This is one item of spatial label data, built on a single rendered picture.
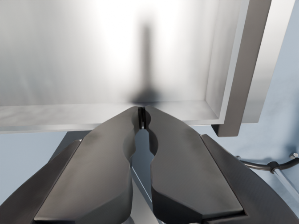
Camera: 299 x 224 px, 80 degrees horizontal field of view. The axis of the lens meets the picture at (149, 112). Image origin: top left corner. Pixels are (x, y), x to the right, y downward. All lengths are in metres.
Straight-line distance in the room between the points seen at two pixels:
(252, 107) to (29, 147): 1.49
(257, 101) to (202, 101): 0.05
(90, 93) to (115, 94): 0.02
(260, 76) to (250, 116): 0.04
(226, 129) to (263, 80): 0.05
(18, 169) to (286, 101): 1.96
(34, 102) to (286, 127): 1.53
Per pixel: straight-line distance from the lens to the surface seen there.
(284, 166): 1.63
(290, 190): 1.49
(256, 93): 0.18
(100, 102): 0.16
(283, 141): 1.65
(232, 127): 0.17
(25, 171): 1.76
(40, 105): 0.18
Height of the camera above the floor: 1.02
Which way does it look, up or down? 61 degrees down
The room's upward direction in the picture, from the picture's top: 177 degrees clockwise
